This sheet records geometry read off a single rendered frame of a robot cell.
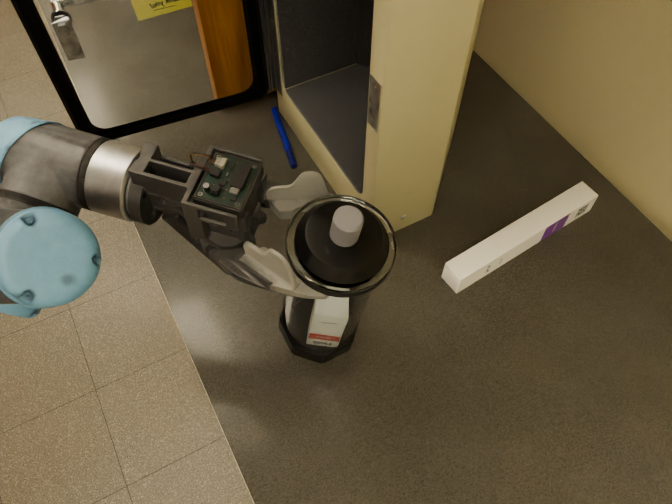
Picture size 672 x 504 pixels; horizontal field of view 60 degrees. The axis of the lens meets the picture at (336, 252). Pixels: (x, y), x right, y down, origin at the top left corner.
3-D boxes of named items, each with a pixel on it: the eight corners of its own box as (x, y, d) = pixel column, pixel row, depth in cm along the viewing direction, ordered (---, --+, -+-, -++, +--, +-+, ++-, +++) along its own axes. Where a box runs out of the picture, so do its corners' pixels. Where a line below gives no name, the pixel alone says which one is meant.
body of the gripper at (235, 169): (241, 223, 51) (114, 187, 52) (248, 269, 59) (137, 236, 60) (270, 157, 55) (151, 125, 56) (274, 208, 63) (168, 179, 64)
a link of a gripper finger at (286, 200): (362, 183, 56) (265, 190, 55) (356, 216, 62) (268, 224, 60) (357, 157, 58) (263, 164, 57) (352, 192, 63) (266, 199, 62)
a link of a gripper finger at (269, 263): (308, 295, 50) (232, 233, 53) (307, 322, 55) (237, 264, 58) (332, 271, 51) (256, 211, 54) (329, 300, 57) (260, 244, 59)
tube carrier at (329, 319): (369, 299, 78) (408, 213, 59) (347, 374, 72) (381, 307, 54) (292, 273, 78) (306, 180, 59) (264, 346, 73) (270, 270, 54)
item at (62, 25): (86, 59, 78) (69, 21, 73) (69, 63, 78) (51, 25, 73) (83, 50, 79) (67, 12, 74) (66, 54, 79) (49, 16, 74)
